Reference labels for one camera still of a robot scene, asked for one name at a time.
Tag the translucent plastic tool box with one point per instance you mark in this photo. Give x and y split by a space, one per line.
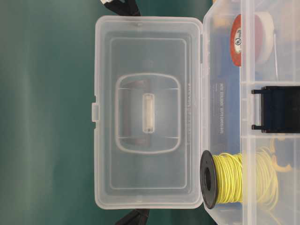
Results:
198 100

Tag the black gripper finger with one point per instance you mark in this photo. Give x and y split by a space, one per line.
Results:
135 217
122 7

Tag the black carry handle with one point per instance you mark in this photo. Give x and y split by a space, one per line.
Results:
132 112

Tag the white tape roll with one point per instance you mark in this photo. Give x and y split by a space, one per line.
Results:
264 36

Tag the yellow wire spool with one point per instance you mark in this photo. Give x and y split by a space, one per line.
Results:
221 179

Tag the black box latch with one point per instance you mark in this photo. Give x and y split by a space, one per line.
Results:
280 109

